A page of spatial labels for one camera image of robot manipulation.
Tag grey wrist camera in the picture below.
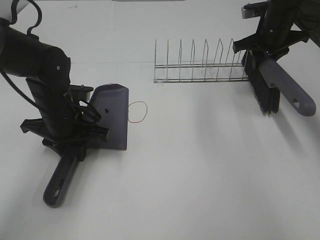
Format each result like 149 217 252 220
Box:
69 84 94 101
241 1 269 19

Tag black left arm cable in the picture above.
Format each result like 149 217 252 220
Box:
0 0 102 125

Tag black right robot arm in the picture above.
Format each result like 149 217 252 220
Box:
232 0 320 61

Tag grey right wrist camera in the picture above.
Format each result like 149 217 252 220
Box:
241 1 269 19

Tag grey plastic dustpan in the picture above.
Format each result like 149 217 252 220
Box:
43 84 129 208

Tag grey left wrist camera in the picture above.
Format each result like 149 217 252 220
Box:
69 84 94 101

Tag chrome wire dish rack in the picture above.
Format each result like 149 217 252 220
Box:
153 38 249 84

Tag grey hand brush black bristles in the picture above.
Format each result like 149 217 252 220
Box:
241 49 317 117

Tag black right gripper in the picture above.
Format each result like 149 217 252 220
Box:
232 7 309 69

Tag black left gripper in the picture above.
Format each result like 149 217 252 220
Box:
20 78 109 162

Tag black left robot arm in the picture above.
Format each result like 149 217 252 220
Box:
0 18 109 155

